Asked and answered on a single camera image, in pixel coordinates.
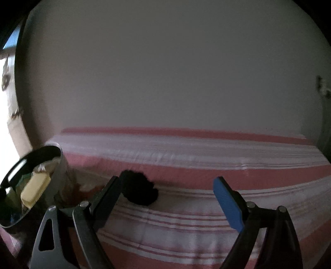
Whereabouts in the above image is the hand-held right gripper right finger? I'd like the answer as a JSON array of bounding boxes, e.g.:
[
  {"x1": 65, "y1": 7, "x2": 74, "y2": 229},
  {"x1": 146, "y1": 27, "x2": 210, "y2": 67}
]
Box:
[{"x1": 213, "y1": 176, "x2": 303, "y2": 269}]

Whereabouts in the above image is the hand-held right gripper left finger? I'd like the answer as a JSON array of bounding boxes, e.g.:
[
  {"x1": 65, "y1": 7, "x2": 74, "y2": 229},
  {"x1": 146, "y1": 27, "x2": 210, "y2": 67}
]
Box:
[{"x1": 30, "y1": 175, "x2": 122, "y2": 269}]

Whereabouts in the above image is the black fluffy hair tie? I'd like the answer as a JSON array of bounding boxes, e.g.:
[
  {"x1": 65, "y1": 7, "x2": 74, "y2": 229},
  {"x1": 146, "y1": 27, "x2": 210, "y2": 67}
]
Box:
[{"x1": 120, "y1": 170, "x2": 159, "y2": 207}]

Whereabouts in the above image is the round metal bowl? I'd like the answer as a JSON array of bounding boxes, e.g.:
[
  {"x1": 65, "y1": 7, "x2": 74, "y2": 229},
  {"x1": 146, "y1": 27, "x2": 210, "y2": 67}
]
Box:
[{"x1": 0, "y1": 145, "x2": 68, "y2": 228}]

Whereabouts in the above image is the yellow sponge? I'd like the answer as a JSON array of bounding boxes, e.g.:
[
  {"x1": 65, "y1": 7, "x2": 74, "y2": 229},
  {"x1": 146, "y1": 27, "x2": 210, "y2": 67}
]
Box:
[{"x1": 20, "y1": 173, "x2": 52, "y2": 209}]

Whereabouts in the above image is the green tissue pack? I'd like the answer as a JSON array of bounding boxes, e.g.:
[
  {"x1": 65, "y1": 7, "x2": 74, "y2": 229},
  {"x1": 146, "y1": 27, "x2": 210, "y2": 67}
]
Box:
[{"x1": 16, "y1": 173, "x2": 33, "y2": 189}]

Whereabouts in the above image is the pink striped cloth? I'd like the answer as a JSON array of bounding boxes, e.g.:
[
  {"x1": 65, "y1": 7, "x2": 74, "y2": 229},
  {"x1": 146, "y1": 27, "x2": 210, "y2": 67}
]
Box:
[{"x1": 0, "y1": 127, "x2": 331, "y2": 269}]

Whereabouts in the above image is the pale wooden door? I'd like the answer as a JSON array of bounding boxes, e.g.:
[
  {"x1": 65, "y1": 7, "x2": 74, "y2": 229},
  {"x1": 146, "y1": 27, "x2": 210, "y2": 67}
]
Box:
[{"x1": 0, "y1": 50, "x2": 33, "y2": 161}]

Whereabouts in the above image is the window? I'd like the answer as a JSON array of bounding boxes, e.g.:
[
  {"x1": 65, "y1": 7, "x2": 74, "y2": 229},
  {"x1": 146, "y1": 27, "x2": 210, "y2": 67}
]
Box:
[{"x1": 2, "y1": 26, "x2": 22, "y2": 51}]

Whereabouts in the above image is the wall power socket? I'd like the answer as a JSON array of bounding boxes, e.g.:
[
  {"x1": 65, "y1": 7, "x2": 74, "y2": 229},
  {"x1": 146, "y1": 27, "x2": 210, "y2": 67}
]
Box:
[{"x1": 317, "y1": 75, "x2": 330, "y2": 99}]

